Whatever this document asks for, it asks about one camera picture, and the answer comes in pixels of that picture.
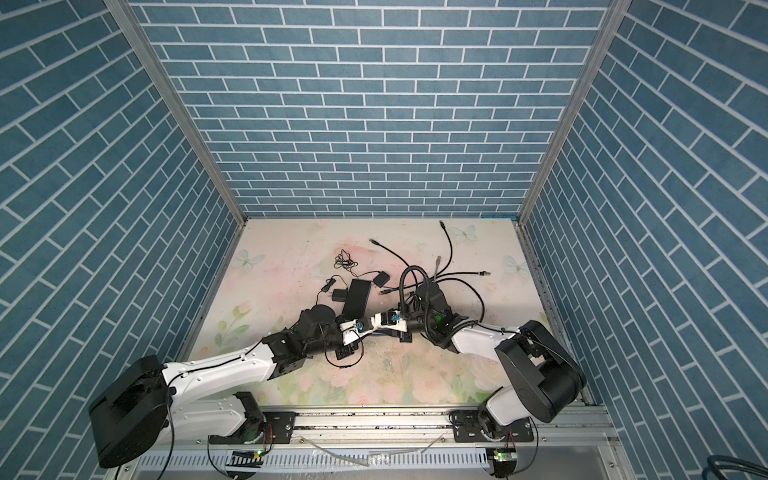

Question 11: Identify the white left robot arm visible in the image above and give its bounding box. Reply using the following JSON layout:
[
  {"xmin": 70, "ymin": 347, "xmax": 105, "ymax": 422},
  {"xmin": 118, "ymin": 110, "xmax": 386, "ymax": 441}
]
[{"xmin": 88, "ymin": 305, "xmax": 360, "ymax": 469}]

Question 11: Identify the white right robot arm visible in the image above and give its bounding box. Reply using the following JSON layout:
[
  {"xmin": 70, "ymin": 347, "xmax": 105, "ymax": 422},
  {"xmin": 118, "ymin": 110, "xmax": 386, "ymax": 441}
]
[{"xmin": 407, "ymin": 282, "xmax": 587, "ymax": 438}]

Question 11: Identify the black power adapter left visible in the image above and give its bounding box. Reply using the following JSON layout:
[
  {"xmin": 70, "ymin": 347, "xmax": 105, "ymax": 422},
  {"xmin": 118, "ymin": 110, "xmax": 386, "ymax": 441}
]
[{"xmin": 331, "ymin": 289, "xmax": 348, "ymax": 303}]

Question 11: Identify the black power adapter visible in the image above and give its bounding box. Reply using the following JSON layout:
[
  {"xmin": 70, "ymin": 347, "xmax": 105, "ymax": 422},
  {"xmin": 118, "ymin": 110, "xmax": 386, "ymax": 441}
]
[
  {"xmin": 372, "ymin": 271, "xmax": 390, "ymax": 288},
  {"xmin": 331, "ymin": 289, "xmax": 348, "ymax": 303}
]

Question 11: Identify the black power adapter right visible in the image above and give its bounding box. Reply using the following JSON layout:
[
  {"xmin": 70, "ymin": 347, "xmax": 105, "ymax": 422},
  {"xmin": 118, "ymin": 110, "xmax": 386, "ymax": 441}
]
[{"xmin": 372, "ymin": 271, "xmax": 390, "ymax": 288}]

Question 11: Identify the thick black looped cable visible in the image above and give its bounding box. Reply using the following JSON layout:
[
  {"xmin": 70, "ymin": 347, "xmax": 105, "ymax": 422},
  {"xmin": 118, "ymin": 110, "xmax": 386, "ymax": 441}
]
[{"xmin": 398, "ymin": 265, "xmax": 487, "ymax": 325}]

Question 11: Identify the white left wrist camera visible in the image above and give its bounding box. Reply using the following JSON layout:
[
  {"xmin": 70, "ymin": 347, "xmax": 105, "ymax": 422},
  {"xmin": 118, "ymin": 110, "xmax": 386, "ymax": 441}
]
[{"xmin": 339, "ymin": 319, "xmax": 374, "ymax": 346}]

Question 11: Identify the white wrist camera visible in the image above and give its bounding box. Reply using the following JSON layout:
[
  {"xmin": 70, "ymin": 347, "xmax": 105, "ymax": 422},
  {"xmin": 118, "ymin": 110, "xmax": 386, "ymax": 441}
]
[
  {"xmin": 339, "ymin": 319, "xmax": 374, "ymax": 346},
  {"xmin": 371, "ymin": 309, "xmax": 408, "ymax": 332}
]

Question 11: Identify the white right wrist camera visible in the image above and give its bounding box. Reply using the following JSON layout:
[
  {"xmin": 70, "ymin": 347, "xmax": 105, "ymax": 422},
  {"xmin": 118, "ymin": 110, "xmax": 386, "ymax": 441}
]
[{"xmin": 371, "ymin": 309, "xmax": 408, "ymax": 332}]

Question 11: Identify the black cable with teal plug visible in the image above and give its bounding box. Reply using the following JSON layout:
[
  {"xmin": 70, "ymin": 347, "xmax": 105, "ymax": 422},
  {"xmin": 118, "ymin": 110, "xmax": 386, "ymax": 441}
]
[{"xmin": 380, "ymin": 269, "xmax": 493, "ymax": 296}]

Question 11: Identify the black network switch centre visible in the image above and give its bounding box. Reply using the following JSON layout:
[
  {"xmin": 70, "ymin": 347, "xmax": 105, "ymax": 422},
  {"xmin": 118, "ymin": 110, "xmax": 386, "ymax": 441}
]
[{"xmin": 342, "ymin": 279, "xmax": 372, "ymax": 321}]

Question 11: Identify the thin black ethernet cable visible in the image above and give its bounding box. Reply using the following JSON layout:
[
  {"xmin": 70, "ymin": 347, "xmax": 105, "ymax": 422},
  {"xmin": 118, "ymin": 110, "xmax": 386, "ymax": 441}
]
[{"xmin": 434, "ymin": 220, "xmax": 455, "ymax": 277}]

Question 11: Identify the black short ethernet cable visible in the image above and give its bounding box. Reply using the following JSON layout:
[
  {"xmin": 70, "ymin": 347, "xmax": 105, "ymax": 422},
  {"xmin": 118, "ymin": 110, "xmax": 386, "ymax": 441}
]
[{"xmin": 368, "ymin": 237, "xmax": 421, "ymax": 283}]

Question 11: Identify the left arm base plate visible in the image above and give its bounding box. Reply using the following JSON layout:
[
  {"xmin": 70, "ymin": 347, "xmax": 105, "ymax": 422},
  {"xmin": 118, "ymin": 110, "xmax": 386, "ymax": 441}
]
[{"xmin": 209, "ymin": 411, "xmax": 297, "ymax": 447}]

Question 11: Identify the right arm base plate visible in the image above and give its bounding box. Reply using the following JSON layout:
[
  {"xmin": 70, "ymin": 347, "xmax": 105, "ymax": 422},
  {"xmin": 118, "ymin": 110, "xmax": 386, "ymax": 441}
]
[{"xmin": 448, "ymin": 409, "xmax": 535, "ymax": 443}]

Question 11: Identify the aluminium front rail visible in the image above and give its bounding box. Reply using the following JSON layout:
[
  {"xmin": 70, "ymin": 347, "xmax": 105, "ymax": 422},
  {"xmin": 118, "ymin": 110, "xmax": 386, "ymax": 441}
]
[{"xmin": 151, "ymin": 397, "xmax": 619, "ymax": 448}]

